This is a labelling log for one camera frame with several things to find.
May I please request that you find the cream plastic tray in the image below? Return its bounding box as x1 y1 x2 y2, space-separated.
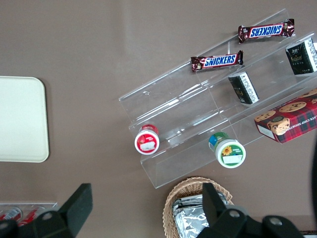
0 76 50 163

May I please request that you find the Snickers chocolate bar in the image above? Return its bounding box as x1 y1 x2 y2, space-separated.
238 18 296 44
190 50 245 73

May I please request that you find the clear acrylic bottle rack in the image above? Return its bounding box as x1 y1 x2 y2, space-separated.
0 202 59 228

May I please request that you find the small black tea box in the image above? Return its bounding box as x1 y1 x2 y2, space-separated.
285 38 317 76
227 71 261 107

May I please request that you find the foil wrapped packet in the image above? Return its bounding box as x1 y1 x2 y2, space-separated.
171 204 211 238
177 194 232 211

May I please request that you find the red tartan cookie box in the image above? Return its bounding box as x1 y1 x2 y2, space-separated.
254 87 317 144

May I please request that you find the light wicker basket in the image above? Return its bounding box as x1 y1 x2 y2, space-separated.
162 176 235 238

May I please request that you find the red cola bottle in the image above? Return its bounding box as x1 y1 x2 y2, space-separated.
0 206 22 222
17 207 42 228

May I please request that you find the clear acrylic stepped shelf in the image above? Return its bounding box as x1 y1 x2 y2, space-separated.
118 8 317 189

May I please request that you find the green lid jar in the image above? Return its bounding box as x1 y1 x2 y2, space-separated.
208 131 247 169

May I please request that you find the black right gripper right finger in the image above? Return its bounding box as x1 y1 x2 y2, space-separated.
198 182 249 238

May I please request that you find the red lid jar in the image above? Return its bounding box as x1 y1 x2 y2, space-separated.
134 124 160 155

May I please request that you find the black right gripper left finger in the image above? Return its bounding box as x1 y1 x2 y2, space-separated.
32 183 93 238

